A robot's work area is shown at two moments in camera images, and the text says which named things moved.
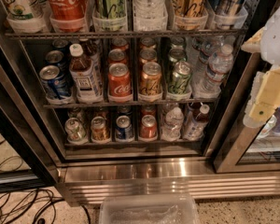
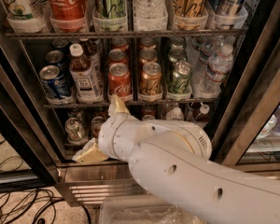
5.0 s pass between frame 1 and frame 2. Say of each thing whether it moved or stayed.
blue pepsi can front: stayed
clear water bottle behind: stayed
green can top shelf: stayed
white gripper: moved
